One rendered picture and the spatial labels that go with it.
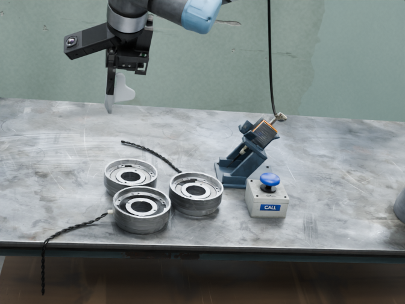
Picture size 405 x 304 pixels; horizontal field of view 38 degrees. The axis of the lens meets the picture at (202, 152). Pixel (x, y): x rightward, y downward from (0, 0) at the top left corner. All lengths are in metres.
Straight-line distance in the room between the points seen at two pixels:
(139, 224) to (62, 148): 0.36
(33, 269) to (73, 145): 0.29
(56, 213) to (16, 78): 1.73
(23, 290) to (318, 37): 1.93
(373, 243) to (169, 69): 1.76
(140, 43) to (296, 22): 1.70
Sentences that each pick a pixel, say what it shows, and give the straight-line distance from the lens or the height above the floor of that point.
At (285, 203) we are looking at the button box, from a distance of 1.15.
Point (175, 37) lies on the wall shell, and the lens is 2.70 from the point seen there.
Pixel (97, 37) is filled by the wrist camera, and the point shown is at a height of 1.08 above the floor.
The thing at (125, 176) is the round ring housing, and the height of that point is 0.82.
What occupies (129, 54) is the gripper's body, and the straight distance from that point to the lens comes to 1.15.
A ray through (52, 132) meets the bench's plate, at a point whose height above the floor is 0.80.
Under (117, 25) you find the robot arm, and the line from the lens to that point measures 1.09.
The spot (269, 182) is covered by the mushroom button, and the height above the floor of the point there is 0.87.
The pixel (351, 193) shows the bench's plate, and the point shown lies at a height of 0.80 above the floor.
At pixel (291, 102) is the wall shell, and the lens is 2.91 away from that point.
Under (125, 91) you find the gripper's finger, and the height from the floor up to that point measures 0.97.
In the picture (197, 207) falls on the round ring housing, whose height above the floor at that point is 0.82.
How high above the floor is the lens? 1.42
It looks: 27 degrees down
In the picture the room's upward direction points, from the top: 8 degrees clockwise
